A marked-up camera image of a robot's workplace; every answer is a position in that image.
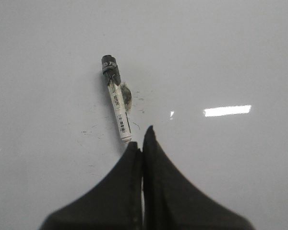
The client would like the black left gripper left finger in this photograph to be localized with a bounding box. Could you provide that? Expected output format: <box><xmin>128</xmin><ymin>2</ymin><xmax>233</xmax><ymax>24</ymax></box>
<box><xmin>40</xmin><ymin>142</ymin><xmax>143</xmax><ymax>230</ymax></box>

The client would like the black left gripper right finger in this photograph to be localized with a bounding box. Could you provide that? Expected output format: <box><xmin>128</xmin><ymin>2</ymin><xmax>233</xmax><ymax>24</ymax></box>
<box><xmin>143</xmin><ymin>126</ymin><xmax>254</xmax><ymax>230</ymax></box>

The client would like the white whiteboard with aluminium frame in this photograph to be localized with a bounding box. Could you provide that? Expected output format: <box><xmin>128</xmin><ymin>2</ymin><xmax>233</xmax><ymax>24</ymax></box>
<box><xmin>0</xmin><ymin>0</ymin><xmax>288</xmax><ymax>230</ymax></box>

